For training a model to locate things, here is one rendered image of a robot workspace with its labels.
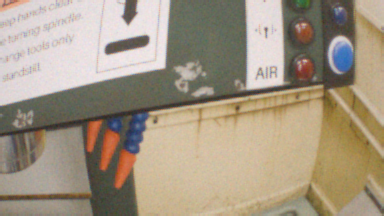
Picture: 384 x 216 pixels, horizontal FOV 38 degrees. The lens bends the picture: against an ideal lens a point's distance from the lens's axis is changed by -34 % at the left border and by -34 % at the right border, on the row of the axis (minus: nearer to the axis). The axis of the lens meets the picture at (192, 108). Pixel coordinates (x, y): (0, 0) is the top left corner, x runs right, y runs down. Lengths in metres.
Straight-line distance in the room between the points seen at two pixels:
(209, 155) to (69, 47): 1.43
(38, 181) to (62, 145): 0.11
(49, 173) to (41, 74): 0.82
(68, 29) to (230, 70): 0.13
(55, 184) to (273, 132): 0.81
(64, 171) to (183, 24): 0.83
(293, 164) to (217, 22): 1.56
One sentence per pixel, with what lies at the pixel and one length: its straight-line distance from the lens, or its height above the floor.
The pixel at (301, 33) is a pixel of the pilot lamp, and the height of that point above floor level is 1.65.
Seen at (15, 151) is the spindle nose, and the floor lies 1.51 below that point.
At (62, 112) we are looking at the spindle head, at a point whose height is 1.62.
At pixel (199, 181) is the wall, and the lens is 1.89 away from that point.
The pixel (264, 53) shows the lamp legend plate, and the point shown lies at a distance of 0.50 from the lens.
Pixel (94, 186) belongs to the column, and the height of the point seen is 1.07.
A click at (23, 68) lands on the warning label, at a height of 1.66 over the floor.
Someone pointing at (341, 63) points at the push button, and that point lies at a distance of 0.54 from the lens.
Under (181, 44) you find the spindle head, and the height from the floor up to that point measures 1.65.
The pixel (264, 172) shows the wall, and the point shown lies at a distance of 1.97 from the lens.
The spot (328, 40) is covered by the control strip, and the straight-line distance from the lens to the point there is 0.53.
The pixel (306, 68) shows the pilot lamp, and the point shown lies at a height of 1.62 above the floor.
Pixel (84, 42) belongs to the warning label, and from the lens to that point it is 0.45.
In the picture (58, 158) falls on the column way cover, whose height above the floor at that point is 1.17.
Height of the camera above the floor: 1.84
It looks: 28 degrees down
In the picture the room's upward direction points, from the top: 2 degrees clockwise
